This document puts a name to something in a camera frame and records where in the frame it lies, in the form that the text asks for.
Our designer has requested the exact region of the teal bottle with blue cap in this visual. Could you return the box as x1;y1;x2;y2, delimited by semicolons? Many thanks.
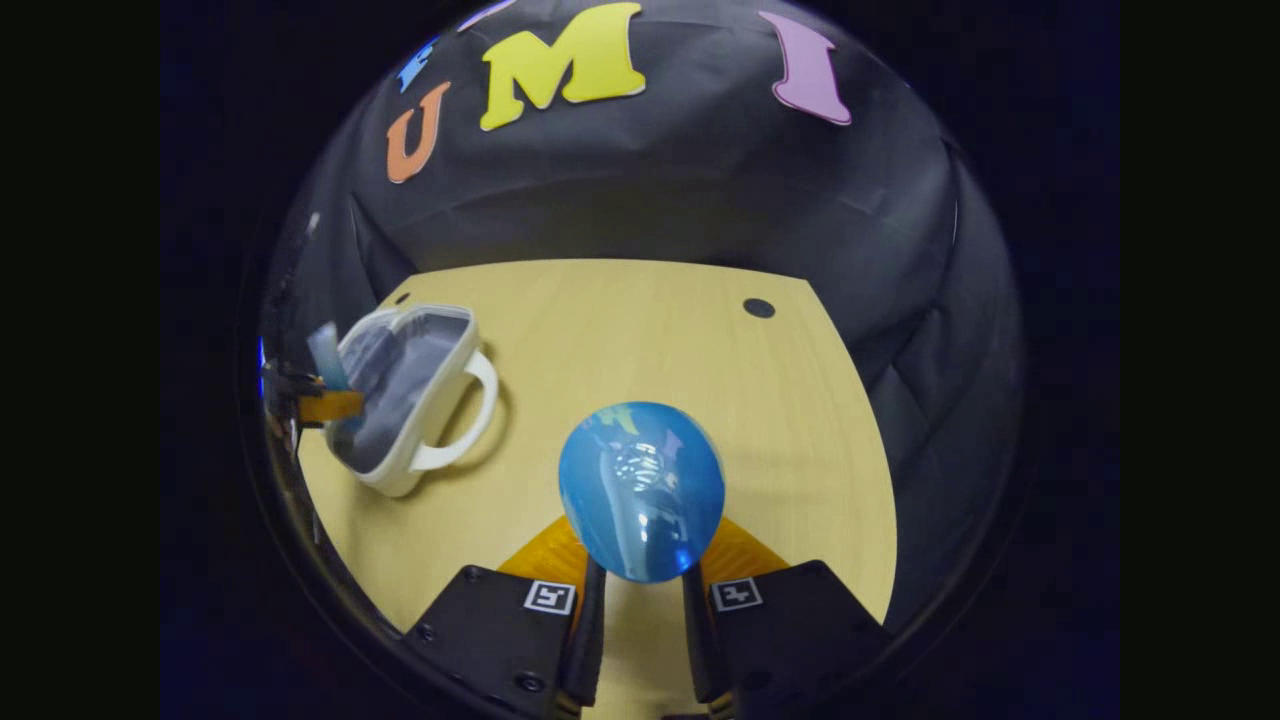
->
557;401;727;585

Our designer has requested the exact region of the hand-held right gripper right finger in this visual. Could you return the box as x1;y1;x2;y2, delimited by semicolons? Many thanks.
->
682;515;894;720

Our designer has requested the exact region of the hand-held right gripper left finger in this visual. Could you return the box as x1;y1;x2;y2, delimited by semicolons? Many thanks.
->
403;515;609;720

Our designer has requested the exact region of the black backdrop cloth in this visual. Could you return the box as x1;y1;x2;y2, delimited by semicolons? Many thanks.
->
262;0;1023;631

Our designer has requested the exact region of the white suitcase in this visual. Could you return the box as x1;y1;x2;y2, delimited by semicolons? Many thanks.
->
323;302;500;499

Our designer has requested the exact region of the light blue tube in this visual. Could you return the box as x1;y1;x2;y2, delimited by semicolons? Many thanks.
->
306;321;353;393

